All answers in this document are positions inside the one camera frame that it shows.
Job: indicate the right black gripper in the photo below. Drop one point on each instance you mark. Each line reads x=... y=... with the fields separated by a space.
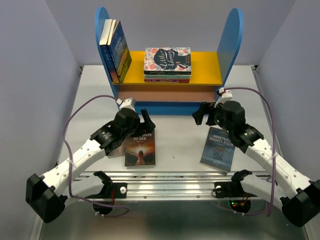
x=198 y=114

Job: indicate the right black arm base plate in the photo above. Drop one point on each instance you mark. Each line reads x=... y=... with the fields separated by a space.
x=231 y=189

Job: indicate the dark brown book underneath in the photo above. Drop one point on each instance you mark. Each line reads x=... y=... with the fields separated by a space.
x=118 y=152

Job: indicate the Little Women floral book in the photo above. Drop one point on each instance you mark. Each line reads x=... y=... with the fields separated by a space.
x=167 y=61

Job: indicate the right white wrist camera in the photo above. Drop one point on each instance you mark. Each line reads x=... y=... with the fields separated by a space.
x=223 y=96

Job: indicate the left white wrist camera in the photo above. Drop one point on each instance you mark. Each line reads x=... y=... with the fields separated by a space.
x=128 y=103

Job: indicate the Jane Eyre blue book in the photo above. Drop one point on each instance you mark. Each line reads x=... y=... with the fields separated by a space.
x=103 y=43

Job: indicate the aluminium rail frame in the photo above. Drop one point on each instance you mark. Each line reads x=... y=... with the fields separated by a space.
x=169 y=201

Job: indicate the Nineteen Eighty-Four blue book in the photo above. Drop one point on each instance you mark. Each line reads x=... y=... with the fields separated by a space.
x=218 y=150

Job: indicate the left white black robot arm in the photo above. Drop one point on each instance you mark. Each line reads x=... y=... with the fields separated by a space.
x=45 y=193

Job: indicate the blue yellow wooden bookshelf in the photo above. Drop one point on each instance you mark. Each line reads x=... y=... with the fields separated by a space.
x=210 y=71

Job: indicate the red spine book in stack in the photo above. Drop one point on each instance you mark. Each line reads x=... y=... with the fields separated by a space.
x=164 y=80

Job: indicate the Animal Farm book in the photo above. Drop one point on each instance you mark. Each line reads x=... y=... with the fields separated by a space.
x=119 y=49

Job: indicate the Three Days To See book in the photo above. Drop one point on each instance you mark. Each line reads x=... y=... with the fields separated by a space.
x=140 y=151

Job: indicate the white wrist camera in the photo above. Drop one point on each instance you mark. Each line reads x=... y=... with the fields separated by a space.
x=128 y=103
x=223 y=96

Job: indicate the green spine book in stack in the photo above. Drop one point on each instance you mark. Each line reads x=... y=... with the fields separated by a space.
x=167 y=76

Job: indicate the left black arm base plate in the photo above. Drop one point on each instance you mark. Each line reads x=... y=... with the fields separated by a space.
x=112 y=191

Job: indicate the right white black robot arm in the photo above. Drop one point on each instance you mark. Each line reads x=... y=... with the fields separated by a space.
x=296 y=195

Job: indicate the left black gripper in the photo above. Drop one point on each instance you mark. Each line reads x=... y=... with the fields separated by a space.
x=149 y=125

